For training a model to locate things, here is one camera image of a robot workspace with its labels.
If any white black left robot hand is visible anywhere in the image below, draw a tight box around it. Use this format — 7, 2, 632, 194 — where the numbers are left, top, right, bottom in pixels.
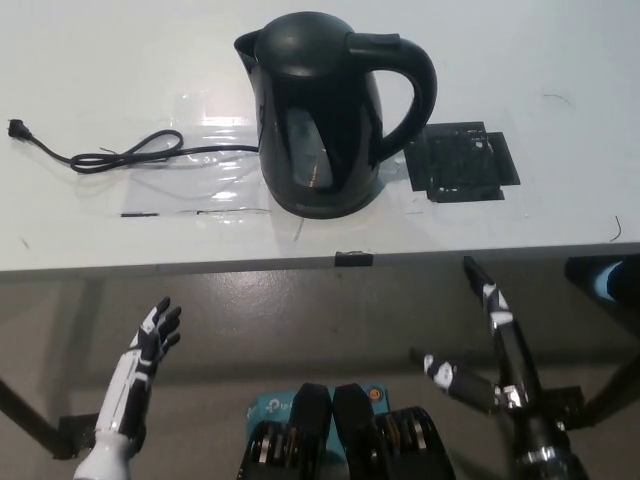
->
93, 296, 183, 445

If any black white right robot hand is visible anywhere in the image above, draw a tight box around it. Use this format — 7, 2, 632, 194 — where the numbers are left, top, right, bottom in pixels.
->
409, 255, 571, 459

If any black electric kettle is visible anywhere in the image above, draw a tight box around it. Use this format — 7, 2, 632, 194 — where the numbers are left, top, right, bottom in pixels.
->
232, 12, 438, 220

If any black table leg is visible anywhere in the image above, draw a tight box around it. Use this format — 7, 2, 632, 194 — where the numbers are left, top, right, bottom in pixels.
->
569, 343, 640, 432
0, 377, 62, 459

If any blue object under table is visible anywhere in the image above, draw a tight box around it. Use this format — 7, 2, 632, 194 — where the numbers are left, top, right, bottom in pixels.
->
592, 257, 626, 302

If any teal router box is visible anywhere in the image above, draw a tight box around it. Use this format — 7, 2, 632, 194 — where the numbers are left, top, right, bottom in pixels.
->
244, 384, 389, 454

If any black ribbed robot torso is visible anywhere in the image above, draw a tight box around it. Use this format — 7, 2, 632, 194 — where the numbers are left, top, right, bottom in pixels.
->
234, 382, 457, 480

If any small black edge tape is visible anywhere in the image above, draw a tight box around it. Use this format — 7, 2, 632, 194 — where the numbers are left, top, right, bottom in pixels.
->
333, 249, 375, 267

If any clear plastic film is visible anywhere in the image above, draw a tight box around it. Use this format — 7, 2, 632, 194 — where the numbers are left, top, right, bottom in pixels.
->
119, 89, 275, 219

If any black power cord with plug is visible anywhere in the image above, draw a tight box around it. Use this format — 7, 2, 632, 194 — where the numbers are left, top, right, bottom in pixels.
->
5, 118, 261, 175

